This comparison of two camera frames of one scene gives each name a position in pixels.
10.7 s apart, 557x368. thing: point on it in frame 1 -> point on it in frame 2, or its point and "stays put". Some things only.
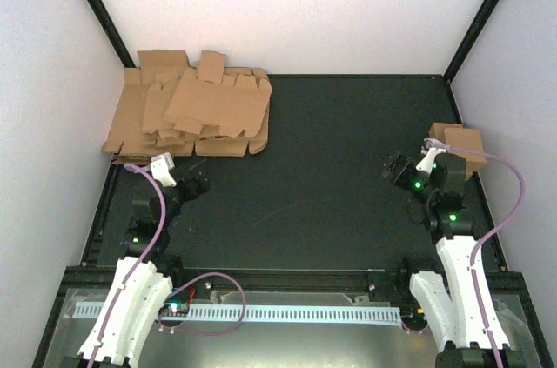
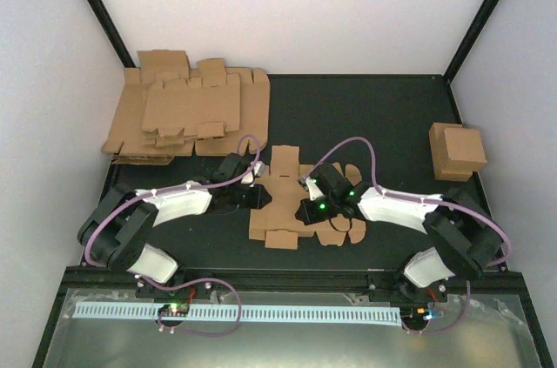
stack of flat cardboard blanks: [203, 109] stays put
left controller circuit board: [174, 309] stays put
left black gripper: [192, 192] -> [259, 199]
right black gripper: [406, 164] -> [310, 217]
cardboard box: [466, 143] stays put
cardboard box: [212, 99] -> [276, 223]
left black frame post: [95, 6] stays put
